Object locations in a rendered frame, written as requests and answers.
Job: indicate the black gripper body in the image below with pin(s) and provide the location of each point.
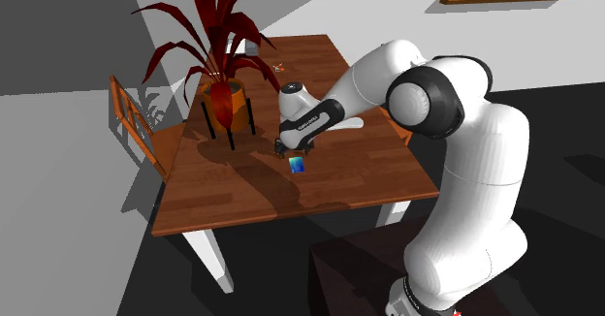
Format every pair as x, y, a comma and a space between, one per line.
280, 148

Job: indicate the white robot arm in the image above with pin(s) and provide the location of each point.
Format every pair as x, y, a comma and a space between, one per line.
472, 164

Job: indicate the small blue flat card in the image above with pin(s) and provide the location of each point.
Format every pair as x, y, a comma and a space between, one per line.
296, 164

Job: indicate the wooden table with white legs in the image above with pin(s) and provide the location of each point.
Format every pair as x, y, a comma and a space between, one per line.
340, 164

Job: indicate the red-leaved plant in orange pot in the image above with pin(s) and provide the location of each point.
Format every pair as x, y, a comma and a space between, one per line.
224, 97

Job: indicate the small orange and white object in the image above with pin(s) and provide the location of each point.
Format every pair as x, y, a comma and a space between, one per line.
279, 68

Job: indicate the small grey box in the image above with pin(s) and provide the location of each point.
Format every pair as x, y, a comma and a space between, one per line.
252, 48

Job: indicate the orange wooden chair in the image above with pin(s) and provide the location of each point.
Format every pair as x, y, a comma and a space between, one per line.
163, 147

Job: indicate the dark robot stand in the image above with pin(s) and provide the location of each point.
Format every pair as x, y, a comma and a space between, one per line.
350, 272

